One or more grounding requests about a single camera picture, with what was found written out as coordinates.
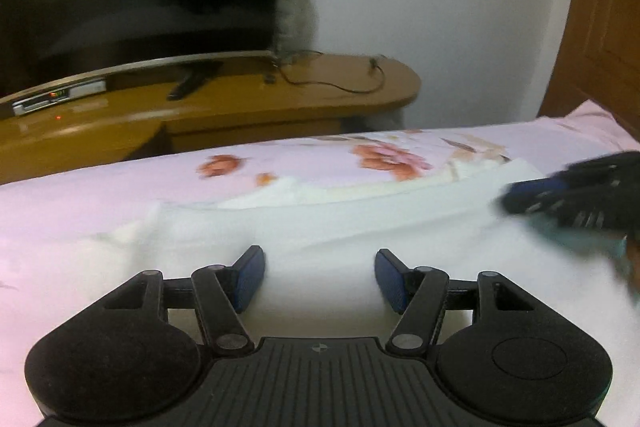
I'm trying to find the wooden television stand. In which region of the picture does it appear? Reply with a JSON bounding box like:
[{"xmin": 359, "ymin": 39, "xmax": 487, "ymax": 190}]
[{"xmin": 0, "ymin": 52, "xmax": 422, "ymax": 186}]

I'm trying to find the wooden door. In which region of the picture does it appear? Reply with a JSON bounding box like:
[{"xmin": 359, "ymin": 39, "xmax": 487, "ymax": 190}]
[{"xmin": 536, "ymin": 0, "xmax": 640, "ymax": 138}]

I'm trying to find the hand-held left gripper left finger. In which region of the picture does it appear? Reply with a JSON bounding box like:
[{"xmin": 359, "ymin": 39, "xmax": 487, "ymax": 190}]
[{"xmin": 100, "ymin": 245, "xmax": 265, "ymax": 354}]

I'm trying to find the clear glass vase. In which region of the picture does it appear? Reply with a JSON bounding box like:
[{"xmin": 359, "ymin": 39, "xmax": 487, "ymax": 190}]
[{"xmin": 276, "ymin": 0, "xmax": 322, "ymax": 56}]

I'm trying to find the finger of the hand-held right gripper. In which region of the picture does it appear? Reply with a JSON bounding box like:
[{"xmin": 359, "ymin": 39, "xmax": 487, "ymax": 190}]
[
  {"xmin": 530, "ymin": 199, "xmax": 640, "ymax": 233},
  {"xmin": 496, "ymin": 151, "xmax": 640, "ymax": 210}
]

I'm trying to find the black cable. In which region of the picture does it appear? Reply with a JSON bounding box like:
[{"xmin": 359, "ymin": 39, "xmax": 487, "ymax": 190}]
[{"xmin": 272, "ymin": 49, "xmax": 392, "ymax": 94}]

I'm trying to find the light green knit sweater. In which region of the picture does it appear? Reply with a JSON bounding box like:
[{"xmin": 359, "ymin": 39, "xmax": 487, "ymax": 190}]
[{"xmin": 90, "ymin": 158, "xmax": 640, "ymax": 343}]

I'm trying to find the silver set-top box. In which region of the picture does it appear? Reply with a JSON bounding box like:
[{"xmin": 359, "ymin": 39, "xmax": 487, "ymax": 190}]
[{"xmin": 12, "ymin": 78, "xmax": 109, "ymax": 116}]

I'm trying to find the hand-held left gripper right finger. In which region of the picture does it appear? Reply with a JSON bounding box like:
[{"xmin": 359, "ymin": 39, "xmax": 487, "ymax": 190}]
[{"xmin": 375, "ymin": 249, "xmax": 543, "ymax": 354}]

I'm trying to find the pink floral bedsheet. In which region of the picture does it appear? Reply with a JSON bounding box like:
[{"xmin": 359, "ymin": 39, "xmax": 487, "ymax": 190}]
[{"xmin": 0, "ymin": 99, "xmax": 640, "ymax": 427}]

